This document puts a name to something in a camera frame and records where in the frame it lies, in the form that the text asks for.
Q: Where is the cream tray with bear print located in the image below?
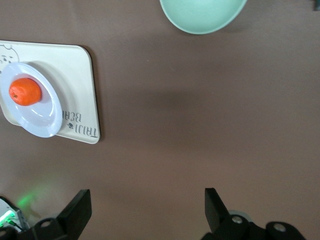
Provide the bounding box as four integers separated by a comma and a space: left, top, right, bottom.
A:
0, 39, 101, 145

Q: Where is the orange mandarin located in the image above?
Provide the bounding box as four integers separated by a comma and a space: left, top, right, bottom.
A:
9, 77, 43, 107

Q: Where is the lavender white plate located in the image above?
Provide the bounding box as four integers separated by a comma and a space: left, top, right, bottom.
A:
0, 61, 63, 138

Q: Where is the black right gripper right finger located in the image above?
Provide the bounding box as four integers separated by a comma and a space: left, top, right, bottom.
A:
202, 187, 307, 240

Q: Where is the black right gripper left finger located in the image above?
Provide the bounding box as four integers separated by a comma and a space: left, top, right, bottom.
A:
17, 188, 92, 240

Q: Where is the mint green bowl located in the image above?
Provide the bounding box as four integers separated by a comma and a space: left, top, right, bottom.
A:
159, 0, 248, 35

